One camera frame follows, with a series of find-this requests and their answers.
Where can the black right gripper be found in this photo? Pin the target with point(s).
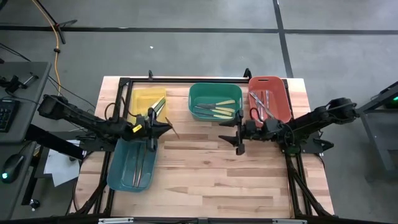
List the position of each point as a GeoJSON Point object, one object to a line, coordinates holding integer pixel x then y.
{"type": "Point", "coordinates": [261, 129]}

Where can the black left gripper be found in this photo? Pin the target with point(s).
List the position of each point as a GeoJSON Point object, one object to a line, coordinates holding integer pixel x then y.
{"type": "Point", "coordinates": [140, 129]}

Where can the wooden chopstick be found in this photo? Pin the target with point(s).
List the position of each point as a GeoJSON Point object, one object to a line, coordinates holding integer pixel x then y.
{"type": "Point", "coordinates": [175, 132]}

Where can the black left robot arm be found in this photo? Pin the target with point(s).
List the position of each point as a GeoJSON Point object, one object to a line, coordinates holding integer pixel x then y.
{"type": "Point", "coordinates": [84, 119]}

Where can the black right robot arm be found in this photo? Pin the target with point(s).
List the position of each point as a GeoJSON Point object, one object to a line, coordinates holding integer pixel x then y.
{"type": "Point", "coordinates": [317, 119]}

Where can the yellow tape tag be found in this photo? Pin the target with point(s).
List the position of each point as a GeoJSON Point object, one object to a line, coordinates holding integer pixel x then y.
{"type": "Point", "coordinates": [137, 128]}

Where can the translucent yellow plastic bin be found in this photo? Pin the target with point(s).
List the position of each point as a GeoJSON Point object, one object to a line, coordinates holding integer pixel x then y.
{"type": "Point", "coordinates": [140, 96]}

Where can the green plastic bin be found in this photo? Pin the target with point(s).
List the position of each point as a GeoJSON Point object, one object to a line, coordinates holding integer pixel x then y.
{"type": "Point", "coordinates": [214, 91]}

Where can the black table clamp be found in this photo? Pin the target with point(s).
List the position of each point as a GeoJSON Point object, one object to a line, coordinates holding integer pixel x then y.
{"type": "Point", "coordinates": [247, 73]}
{"type": "Point", "coordinates": [150, 74]}

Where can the teal blue plastic bin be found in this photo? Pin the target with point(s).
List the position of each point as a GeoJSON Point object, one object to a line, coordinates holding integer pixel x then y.
{"type": "Point", "coordinates": [124, 174]}

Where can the orange plastic bin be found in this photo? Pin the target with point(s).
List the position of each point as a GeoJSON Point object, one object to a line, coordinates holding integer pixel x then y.
{"type": "Point", "coordinates": [280, 99]}

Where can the white paper sheet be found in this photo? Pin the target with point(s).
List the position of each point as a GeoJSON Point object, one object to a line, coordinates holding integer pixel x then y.
{"type": "Point", "coordinates": [59, 168]}

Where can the black desk leg beam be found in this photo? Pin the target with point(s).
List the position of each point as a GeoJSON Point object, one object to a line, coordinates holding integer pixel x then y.
{"type": "Point", "coordinates": [53, 143]}

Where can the grey desk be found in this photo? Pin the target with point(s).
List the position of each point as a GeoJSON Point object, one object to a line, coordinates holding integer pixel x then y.
{"type": "Point", "coordinates": [28, 93]}

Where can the grey metal stand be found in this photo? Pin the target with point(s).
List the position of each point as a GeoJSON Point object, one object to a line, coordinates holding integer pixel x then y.
{"type": "Point", "coordinates": [373, 137]}

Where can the black tripod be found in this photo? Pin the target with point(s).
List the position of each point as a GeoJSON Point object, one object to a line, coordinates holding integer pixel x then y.
{"type": "Point", "coordinates": [59, 29]}

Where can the black round knob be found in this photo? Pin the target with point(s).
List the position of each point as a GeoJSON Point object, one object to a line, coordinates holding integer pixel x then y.
{"type": "Point", "coordinates": [35, 204]}

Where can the black computer mouse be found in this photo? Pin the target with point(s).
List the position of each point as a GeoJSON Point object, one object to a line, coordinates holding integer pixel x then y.
{"type": "Point", "coordinates": [12, 166]}

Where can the black keyboard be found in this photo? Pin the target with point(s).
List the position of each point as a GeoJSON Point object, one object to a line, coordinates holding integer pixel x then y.
{"type": "Point", "coordinates": [7, 115]}

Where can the device with green light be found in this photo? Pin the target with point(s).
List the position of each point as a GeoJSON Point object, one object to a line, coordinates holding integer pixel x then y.
{"type": "Point", "coordinates": [392, 101]}

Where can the black metal table frame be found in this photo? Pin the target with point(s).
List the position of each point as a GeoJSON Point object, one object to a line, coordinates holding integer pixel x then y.
{"type": "Point", "coordinates": [202, 80]}

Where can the silver edge bracket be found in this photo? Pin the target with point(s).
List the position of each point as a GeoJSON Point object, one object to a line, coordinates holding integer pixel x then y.
{"type": "Point", "coordinates": [289, 221]}
{"type": "Point", "coordinates": [115, 221]}

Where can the black clamp mount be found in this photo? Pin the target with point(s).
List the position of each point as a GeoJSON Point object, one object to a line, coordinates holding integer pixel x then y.
{"type": "Point", "coordinates": [14, 84]}

